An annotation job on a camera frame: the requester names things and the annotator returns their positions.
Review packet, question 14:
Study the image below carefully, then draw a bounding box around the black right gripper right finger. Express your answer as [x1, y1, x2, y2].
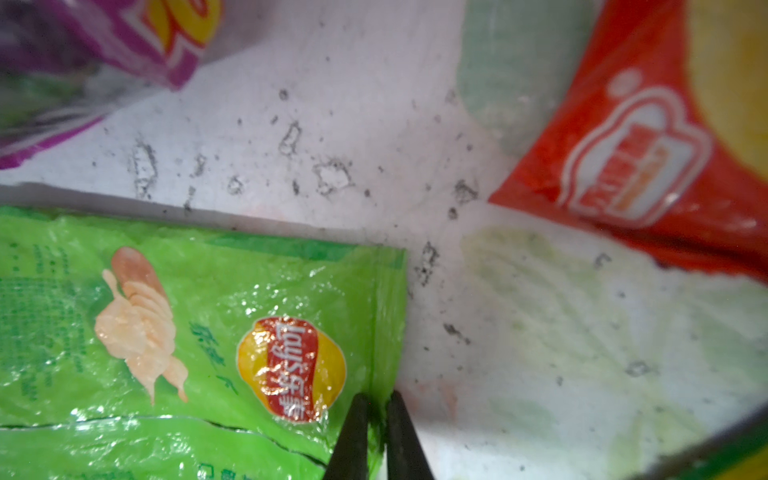
[386, 391, 435, 480]

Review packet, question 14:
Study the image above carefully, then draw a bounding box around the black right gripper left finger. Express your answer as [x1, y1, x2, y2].
[323, 393, 369, 480]

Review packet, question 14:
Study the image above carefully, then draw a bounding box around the green Lays chips bag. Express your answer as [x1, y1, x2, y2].
[1, 206, 408, 479]

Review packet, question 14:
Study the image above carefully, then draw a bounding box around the purple snack packet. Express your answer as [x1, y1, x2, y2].
[1, 1, 224, 169]

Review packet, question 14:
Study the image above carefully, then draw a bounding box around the small red snack packet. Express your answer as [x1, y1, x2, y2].
[490, 1, 767, 281]

